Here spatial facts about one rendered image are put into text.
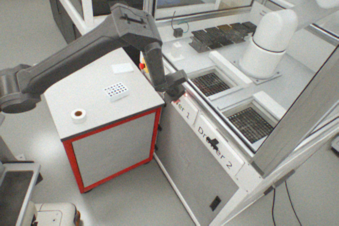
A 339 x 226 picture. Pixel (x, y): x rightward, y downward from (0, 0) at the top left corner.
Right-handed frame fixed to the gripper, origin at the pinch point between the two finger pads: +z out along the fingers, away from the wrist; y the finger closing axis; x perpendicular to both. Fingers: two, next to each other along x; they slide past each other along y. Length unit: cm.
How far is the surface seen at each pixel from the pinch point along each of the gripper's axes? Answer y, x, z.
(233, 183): -8.1, -43.5, 17.3
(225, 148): 1.1, -33.2, 1.6
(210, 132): 0.3, -23.0, 1.9
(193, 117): -2.3, -10.6, 4.1
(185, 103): -0.5, -2.9, 1.7
